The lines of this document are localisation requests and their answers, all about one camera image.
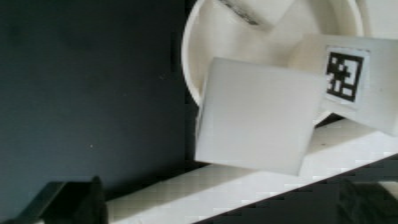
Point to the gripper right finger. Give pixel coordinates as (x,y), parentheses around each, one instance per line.
(366,204)

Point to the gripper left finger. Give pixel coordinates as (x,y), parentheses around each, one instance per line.
(67,204)

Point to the white stool leg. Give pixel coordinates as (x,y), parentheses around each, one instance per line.
(256,119)
(355,61)
(257,12)

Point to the white U-shaped fence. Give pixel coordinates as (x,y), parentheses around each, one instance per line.
(217,188)

